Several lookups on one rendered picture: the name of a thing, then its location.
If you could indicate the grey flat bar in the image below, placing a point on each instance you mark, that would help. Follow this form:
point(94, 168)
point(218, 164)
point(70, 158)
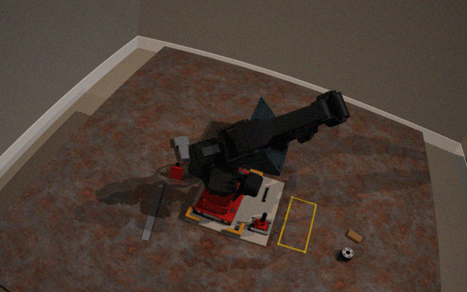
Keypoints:
point(152, 212)

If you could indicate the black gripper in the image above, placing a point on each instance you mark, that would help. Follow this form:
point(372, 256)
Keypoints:
point(249, 183)

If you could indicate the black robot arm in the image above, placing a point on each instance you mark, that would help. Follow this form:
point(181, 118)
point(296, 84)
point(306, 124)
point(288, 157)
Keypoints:
point(250, 135)

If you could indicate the wooden rectangular block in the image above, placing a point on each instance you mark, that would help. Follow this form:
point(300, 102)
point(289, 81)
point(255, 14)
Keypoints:
point(356, 237)

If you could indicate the black toy car tyre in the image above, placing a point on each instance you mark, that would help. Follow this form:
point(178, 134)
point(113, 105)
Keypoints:
point(346, 254)

